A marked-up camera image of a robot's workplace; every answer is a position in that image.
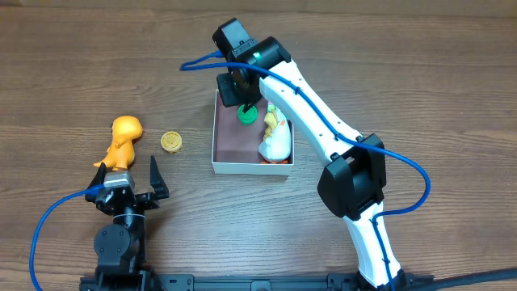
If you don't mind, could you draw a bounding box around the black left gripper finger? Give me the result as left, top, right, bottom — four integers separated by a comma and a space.
90, 162, 107, 188
149, 155, 170, 200

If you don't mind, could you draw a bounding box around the orange dinosaur toy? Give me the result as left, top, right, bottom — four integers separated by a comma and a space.
94, 116, 143, 171

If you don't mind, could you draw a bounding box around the green round cap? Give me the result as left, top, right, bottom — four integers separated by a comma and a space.
237, 105, 258, 126

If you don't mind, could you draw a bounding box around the yellow round cap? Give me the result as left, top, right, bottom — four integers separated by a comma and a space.
160, 131, 183, 154

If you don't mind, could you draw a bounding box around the white box pink inside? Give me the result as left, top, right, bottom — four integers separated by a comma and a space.
212, 93, 294, 176

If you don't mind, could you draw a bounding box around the white and yellow duck toy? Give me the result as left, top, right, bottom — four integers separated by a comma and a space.
258, 108, 292, 164

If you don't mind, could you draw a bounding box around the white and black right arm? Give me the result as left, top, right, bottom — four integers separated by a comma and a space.
212, 19, 403, 290

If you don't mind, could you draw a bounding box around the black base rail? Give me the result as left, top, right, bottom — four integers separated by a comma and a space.
78, 271, 433, 291

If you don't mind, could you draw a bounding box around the thick black cable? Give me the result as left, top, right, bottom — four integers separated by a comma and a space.
411, 268, 517, 291

